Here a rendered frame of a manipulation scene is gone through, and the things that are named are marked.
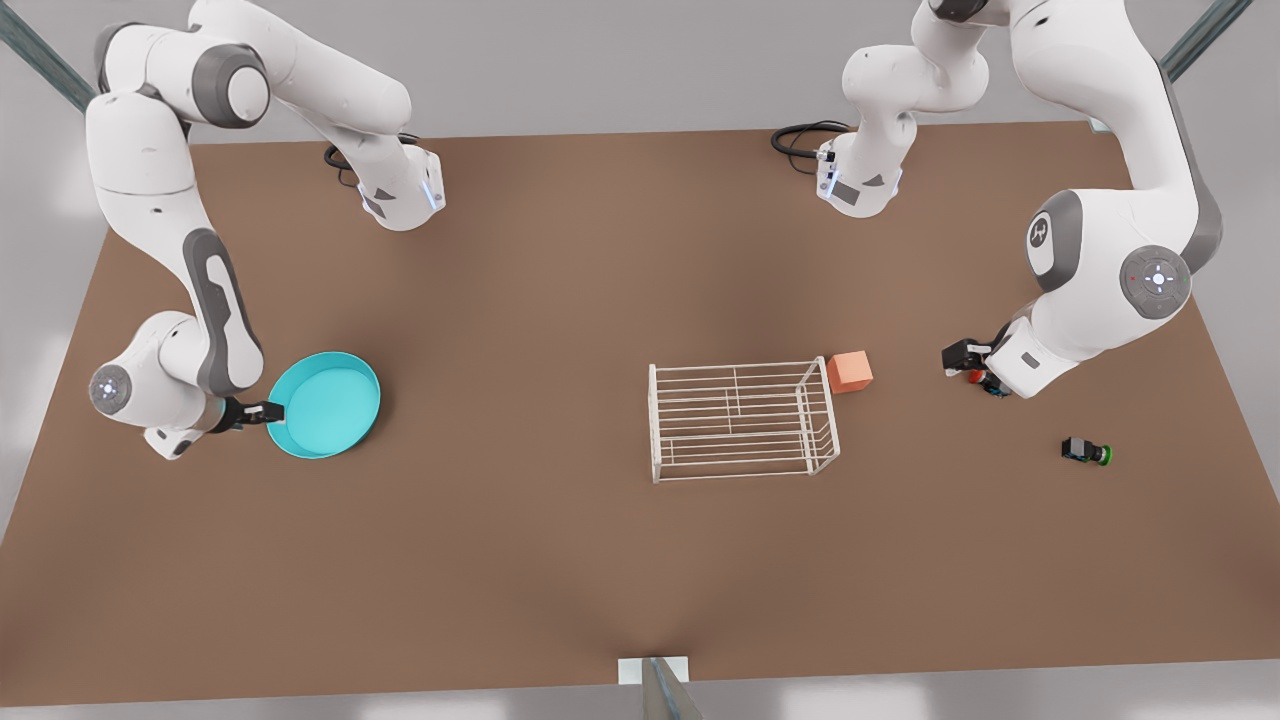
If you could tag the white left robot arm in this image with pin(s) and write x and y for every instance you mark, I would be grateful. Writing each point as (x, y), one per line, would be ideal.
(1100, 270)

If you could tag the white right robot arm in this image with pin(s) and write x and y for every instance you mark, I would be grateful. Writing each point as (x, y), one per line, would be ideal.
(150, 180)

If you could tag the green button switch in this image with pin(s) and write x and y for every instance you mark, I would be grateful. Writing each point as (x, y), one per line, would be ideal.
(1085, 451)

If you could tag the red button switch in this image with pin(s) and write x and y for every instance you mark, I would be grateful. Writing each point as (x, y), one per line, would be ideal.
(988, 384)

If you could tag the orange cube block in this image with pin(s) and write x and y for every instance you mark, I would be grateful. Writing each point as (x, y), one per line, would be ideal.
(849, 371)

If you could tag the silver frame post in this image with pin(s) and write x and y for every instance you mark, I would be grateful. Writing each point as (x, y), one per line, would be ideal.
(663, 688)
(40, 55)
(1200, 38)

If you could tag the teal round plate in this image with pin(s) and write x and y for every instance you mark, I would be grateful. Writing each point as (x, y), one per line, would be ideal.
(325, 404)

